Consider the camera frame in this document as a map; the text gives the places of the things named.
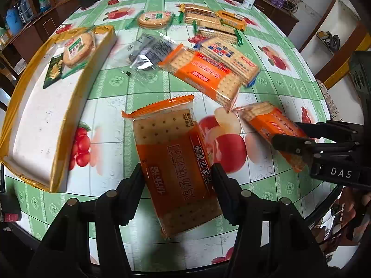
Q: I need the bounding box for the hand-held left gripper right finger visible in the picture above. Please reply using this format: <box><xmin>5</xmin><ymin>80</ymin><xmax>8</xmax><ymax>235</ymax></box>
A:
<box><xmin>210</xmin><ymin>163</ymin><xmax>334</xmax><ymax>278</ymax></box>

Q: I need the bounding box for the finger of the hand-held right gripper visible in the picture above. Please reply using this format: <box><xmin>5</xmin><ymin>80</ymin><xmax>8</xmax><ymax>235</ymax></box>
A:
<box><xmin>290</xmin><ymin>120</ymin><xmax>365</xmax><ymax>145</ymax></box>
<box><xmin>272</xmin><ymin>134</ymin><xmax>361</xmax><ymax>166</ymax></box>

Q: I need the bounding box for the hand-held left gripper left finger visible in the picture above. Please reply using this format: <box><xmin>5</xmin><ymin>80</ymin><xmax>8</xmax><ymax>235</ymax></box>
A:
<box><xmin>28</xmin><ymin>163</ymin><xmax>145</xmax><ymax>278</ymax></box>

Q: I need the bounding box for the small orange cracker packet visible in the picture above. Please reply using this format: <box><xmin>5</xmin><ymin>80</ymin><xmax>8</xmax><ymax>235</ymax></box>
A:
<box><xmin>232</xmin><ymin>101</ymin><xmax>309</xmax><ymax>174</ymax></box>

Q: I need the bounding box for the large orange soda cracker packet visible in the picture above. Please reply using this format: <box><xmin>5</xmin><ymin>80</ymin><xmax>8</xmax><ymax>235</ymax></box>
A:
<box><xmin>121</xmin><ymin>94</ymin><xmax>225</xmax><ymax>238</ymax></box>

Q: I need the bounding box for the white box with gold rim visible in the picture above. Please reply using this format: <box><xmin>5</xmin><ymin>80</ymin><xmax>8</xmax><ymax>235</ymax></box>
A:
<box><xmin>0</xmin><ymin>25</ymin><xmax>117</xmax><ymax>193</ymax></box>

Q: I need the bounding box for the orange opaque biscuit packet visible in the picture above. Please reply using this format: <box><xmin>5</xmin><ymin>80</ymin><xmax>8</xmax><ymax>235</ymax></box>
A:
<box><xmin>216</xmin><ymin>10</ymin><xmax>247</xmax><ymax>31</ymax></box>

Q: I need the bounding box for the round biscuit green-label packet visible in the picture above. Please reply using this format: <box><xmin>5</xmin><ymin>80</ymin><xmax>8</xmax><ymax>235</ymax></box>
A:
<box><xmin>62</xmin><ymin>32</ymin><xmax>96</xmax><ymax>77</ymax></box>
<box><xmin>128</xmin><ymin>11</ymin><xmax>174</xmax><ymax>30</ymax></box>

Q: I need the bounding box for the person's right hand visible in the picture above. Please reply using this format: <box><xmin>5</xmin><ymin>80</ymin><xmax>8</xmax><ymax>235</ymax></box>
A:
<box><xmin>333</xmin><ymin>187</ymin><xmax>371</xmax><ymax>239</ymax></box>

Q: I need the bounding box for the white blue-red print cracker packet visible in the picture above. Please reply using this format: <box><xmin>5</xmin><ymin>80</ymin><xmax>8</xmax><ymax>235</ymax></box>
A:
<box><xmin>194</xmin><ymin>36</ymin><xmax>260</xmax><ymax>87</ymax></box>

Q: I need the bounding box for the fruit printed tablecloth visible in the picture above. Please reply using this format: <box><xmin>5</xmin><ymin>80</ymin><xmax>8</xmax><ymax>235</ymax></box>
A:
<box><xmin>4</xmin><ymin>0</ymin><xmax>364</xmax><ymax>271</ymax></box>

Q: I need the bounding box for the orange clear-end cracker packet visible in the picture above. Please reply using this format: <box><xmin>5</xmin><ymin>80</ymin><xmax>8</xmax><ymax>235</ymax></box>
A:
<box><xmin>158</xmin><ymin>46</ymin><xmax>242</xmax><ymax>113</ymax></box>

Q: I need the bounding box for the green-end clear cracker packet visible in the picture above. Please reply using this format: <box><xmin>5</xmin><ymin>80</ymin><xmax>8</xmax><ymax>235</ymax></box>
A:
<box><xmin>178</xmin><ymin>12</ymin><xmax>224</xmax><ymax>27</ymax></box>
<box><xmin>193</xmin><ymin>20</ymin><xmax>242</xmax><ymax>45</ymax></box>

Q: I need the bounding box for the silver foil snack packet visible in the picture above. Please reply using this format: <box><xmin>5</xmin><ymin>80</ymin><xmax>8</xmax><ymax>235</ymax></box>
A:
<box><xmin>122</xmin><ymin>33</ymin><xmax>182</xmax><ymax>77</ymax></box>

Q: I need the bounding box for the dark green flat snack packet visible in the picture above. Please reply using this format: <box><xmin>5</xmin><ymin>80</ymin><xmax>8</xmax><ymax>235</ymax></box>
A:
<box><xmin>43</xmin><ymin>54</ymin><xmax>66</xmax><ymax>90</ymax></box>

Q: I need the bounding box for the yellow square cracker packet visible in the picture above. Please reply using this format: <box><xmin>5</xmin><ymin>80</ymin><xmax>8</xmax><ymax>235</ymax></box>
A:
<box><xmin>176</xmin><ymin>3</ymin><xmax>221</xmax><ymax>16</ymax></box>

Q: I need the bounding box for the blue water jug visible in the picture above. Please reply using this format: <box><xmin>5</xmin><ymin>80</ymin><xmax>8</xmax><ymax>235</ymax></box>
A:
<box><xmin>5</xmin><ymin>7</ymin><xmax>24</xmax><ymax>35</ymax></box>

